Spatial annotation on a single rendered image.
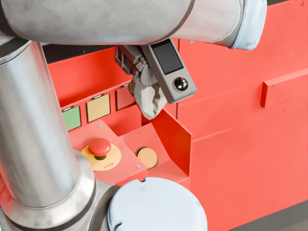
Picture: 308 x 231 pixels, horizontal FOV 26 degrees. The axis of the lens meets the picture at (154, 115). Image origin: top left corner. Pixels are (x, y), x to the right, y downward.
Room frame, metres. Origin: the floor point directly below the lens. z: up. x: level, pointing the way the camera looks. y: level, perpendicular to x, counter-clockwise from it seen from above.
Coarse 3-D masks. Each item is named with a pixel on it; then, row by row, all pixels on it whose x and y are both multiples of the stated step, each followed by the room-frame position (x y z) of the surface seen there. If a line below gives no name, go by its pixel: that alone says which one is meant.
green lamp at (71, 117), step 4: (76, 108) 0.91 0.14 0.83; (64, 112) 0.89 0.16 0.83; (68, 112) 0.90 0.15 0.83; (72, 112) 0.90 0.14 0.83; (76, 112) 0.91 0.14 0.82; (64, 116) 0.89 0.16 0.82; (68, 116) 0.90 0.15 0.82; (72, 116) 0.90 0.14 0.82; (76, 116) 0.91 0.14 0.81; (64, 120) 0.89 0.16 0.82; (68, 120) 0.90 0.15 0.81; (72, 120) 0.90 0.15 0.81; (76, 120) 0.91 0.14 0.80; (68, 124) 0.90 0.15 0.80; (72, 124) 0.90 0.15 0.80; (76, 124) 0.91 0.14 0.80; (80, 124) 0.91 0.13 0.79; (68, 128) 0.90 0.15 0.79; (72, 128) 0.90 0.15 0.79
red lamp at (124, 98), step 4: (124, 88) 0.96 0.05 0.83; (120, 92) 0.96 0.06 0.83; (124, 92) 0.96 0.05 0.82; (128, 92) 0.97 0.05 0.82; (120, 96) 0.96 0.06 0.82; (124, 96) 0.96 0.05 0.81; (128, 96) 0.97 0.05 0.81; (120, 100) 0.96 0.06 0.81; (124, 100) 0.96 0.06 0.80; (128, 100) 0.97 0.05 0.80; (132, 100) 0.97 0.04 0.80; (120, 104) 0.96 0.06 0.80; (124, 104) 0.96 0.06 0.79; (128, 104) 0.97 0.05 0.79; (120, 108) 0.96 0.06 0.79
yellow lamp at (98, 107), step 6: (108, 96) 0.94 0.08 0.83; (90, 102) 0.92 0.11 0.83; (96, 102) 0.93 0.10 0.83; (102, 102) 0.94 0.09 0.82; (108, 102) 0.94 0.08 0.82; (90, 108) 0.92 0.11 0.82; (96, 108) 0.93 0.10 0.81; (102, 108) 0.94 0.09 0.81; (108, 108) 0.94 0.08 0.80; (90, 114) 0.92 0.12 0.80; (96, 114) 0.93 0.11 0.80; (102, 114) 0.94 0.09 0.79; (90, 120) 0.92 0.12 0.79
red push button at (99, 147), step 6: (96, 138) 0.86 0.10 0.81; (102, 138) 0.85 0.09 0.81; (90, 144) 0.84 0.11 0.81; (96, 144) 0.84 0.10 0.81; (102, 144) 0.84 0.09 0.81; (108, 144) 0.84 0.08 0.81; (90, 150) 0.83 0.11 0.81; (96, 150) 0.82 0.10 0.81; (102, 150) 0.82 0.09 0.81; (108, 150) 0.83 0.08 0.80; (96, 156) 0.83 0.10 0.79; (102, 156) 0.83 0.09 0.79
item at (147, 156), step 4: (144, 148) 0.91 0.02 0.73; (148, 148) 0.91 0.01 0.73; (140, 152) 0.90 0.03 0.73; (144, 152) 0.90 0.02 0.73; (148, 152) 0.90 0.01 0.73; (152, 152) 0.90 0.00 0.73; (140, 156) 0.89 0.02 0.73; (144, 156) 0.89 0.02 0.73; (148, 156) 0.89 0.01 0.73; (152, 156) 0.89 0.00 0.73; (156, 156) 0.90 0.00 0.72; (140, 160) 0.88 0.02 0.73; (144, 160) 0.88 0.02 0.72; (148, 160) 0.89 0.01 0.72; (152, 160) 0.89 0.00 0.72; (156, 160) 0.89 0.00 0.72; (144, 164) 0.88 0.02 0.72; (148, 164) 0.88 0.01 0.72; (152, 164) 0.88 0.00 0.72; (148, 168) 0.88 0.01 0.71
